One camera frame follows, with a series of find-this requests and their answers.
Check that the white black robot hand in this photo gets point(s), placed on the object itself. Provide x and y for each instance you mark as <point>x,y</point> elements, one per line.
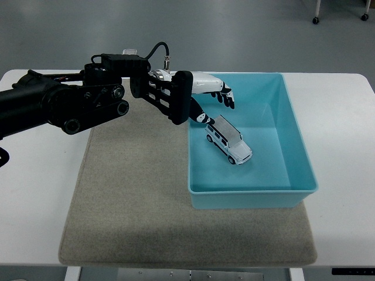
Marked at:
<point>205,83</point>

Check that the white toy car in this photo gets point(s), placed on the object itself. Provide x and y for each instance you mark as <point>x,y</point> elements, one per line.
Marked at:
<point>231,140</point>

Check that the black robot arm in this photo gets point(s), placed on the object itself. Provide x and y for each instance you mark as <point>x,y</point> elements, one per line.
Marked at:
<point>58,99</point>

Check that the blue plastic box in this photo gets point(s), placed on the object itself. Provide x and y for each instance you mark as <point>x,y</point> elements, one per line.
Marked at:
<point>263,175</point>

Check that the square metal floor plate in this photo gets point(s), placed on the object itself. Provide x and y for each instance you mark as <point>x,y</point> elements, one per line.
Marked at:
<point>130,51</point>

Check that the white cart leg with caster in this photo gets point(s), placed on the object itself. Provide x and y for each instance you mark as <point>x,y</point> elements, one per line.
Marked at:
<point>316,13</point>
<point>365,13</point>

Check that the beige felt mat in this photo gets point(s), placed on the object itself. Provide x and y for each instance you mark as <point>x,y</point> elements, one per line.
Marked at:
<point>134,205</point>

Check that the grey metal plate with screws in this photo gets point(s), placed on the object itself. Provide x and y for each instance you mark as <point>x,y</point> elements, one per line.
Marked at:
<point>190,275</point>

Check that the white table leg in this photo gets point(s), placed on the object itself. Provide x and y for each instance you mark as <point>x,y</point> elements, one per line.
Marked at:
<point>72,274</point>
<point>296,275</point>

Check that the black table control panel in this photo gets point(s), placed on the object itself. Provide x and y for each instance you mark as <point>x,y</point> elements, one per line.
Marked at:
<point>353,271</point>

